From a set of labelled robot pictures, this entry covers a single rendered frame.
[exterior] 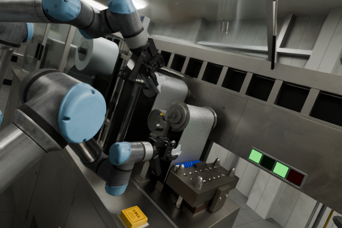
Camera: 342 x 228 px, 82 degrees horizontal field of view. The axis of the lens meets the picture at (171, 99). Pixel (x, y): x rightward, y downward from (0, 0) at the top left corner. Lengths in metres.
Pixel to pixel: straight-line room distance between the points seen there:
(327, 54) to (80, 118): 3.09
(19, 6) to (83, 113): 0.37
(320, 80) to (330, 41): 2.25
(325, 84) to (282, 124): 0.24
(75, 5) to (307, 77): 0.95
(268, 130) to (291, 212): 2.42
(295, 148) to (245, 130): 0.24
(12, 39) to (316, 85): 1.24
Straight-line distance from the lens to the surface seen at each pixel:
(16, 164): 0.44
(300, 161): 1.07
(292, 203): 3.39
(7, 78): 5.61
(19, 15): 0.71
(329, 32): 3.36
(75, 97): 0.41
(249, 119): 1.11
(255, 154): 1.10
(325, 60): 3.22
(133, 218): 0.80
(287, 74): 1.10
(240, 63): 1.19
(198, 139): 1.05
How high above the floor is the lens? 1.43
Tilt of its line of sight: 7 degrees down
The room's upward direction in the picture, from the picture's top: 20 degrees clockwise
